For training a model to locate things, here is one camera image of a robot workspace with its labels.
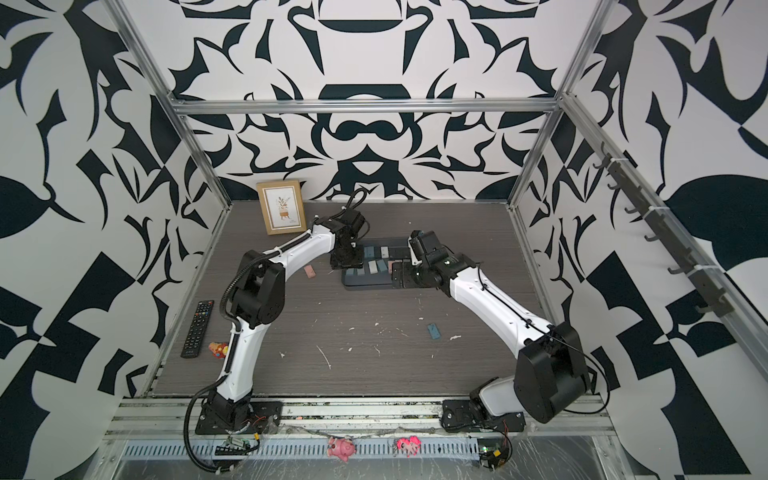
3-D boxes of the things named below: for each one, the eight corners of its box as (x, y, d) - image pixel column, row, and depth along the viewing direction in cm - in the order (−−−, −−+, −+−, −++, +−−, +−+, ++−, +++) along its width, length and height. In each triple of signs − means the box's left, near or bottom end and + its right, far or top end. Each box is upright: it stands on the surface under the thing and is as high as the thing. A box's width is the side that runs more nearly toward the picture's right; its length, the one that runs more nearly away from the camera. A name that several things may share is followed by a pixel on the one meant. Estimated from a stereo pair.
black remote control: (185, 359, 85) (180, 356, 83) (202, 304, 96) (199, 300, 94) (198, 358, 86) (194, 355, 84) (214, 303, 96) (211, 299, 94)
